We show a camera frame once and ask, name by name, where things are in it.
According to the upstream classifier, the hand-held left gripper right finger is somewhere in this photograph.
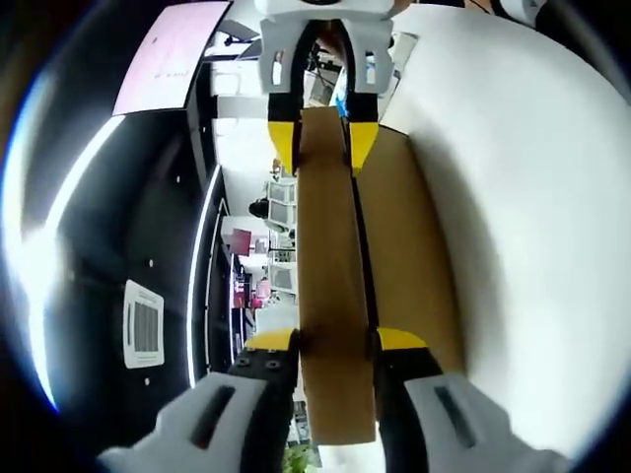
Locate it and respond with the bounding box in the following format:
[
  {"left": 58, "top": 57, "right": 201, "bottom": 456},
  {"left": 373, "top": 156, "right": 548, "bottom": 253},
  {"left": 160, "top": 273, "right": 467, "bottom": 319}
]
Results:
[{"left": 372, "top": 325, "right": 568, "bottom": 473}]

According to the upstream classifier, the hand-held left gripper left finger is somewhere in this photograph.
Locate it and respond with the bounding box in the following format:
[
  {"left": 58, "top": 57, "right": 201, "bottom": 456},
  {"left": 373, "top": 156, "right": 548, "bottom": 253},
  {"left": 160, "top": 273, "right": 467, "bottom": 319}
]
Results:
[{"left": 98, "top": 328, "right": 302, "bottom": 473}]

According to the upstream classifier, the brown cardboard shoe box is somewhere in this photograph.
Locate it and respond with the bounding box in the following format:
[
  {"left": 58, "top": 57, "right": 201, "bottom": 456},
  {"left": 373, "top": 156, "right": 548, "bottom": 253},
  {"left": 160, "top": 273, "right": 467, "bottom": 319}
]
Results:
[{"left": 295, "top": 105, "right": 467, "bottom": 447}]

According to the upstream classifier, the ceiling light strip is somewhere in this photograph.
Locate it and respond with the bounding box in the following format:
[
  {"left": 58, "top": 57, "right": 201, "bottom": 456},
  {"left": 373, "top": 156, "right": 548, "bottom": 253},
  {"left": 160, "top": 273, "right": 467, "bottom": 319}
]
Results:
[
  {"left": 189, "top": 165, "right": 223, "bottom": 385},
  {"left": 9, "top": 117, "right": 124, "bottom": 413}
]

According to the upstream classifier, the potted green plant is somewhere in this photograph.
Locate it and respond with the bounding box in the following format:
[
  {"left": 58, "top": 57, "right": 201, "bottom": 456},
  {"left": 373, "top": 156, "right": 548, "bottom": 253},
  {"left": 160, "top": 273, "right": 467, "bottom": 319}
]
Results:
[{"left": 285, "top": 445, "right": 321, "bottom": 473}]

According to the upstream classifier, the hanging display screen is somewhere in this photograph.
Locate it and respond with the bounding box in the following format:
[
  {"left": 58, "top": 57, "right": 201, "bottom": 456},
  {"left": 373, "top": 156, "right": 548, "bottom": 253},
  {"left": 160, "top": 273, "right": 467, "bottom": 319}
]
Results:
[{"left": 111, "top": 0, "right": 233, "bottom": 117}]

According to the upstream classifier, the ceiling air conditioner vent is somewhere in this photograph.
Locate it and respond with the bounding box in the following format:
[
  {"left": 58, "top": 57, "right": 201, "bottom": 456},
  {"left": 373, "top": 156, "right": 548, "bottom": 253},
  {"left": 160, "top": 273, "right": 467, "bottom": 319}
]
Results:
[{"left": 121, "top": 279, "right": 166, "bottom": 370}]

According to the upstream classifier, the red wall display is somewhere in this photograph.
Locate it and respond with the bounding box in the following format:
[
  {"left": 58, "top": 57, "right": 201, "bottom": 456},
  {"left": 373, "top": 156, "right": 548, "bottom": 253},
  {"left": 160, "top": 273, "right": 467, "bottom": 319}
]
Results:
[{"left": 230, "top": 227, "right": 252, "bottom": 255}]

